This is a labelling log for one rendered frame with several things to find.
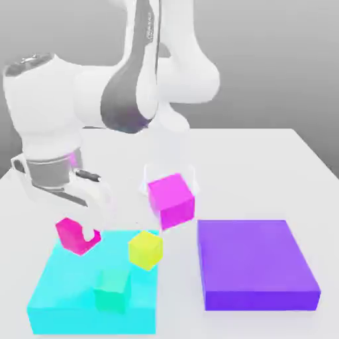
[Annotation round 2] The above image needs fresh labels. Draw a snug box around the large cyan box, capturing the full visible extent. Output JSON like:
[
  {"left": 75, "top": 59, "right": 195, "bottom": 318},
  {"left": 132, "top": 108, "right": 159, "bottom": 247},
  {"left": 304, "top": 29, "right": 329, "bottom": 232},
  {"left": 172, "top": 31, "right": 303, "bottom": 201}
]
[{"left": 26, "top": 229, "right": 160, "bottom": 336}]

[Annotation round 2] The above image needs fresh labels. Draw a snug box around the small pink cube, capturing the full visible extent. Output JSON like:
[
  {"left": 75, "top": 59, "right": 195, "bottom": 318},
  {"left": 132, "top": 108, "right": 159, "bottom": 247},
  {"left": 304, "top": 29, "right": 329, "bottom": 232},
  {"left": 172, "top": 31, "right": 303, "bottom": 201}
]
[{"left": 54, "top": 217, "right": 102, "bottom": 257}]

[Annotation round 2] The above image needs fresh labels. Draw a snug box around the large purple box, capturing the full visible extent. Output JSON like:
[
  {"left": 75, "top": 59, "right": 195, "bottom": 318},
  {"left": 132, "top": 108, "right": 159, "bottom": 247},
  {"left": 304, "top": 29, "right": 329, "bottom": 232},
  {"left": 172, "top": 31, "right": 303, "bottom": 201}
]
[{"left": 197, "top": 219, "right": 322, "bottom": 313}]

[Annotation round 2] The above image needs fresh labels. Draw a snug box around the small yellow cube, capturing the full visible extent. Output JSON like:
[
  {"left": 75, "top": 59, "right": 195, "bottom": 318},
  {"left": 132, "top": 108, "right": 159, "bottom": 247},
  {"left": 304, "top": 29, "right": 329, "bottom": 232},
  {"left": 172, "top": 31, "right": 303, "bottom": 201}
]
[{"left": 128, "top": 230, "right": 164, "bottom": 271}]

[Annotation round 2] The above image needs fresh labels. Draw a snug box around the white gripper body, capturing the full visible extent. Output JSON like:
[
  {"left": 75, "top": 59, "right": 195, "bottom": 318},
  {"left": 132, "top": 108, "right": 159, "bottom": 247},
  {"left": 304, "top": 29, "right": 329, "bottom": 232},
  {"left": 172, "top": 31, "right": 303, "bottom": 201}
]
[{"left": 32, "top": 171, "right": 117, "bottom": 232}]

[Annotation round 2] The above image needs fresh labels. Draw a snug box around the small green cube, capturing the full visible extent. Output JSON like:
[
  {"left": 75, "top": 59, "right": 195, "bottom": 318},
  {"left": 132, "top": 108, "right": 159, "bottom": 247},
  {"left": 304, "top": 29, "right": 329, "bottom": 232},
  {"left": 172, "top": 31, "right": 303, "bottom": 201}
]
[{"left": 93, "top": 268, "right": 132, "bottom": 315}]

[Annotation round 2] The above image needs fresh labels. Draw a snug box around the small magenta cube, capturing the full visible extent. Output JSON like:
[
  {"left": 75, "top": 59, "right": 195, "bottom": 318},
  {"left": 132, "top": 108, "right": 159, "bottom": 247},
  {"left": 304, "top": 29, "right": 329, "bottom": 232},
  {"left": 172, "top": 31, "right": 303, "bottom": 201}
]
[{"left": 147, "top": 173, "right": 196, "bottom": 231}]

